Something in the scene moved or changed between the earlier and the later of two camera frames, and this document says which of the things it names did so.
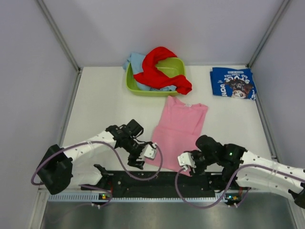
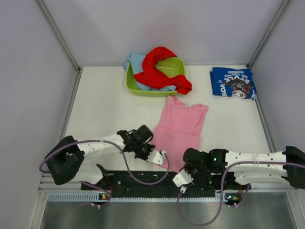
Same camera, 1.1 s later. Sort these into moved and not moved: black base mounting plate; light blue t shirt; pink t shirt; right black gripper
Moved: right black gripper
Not moved: light blue t shirt; pink t shirt; black base mounting plate
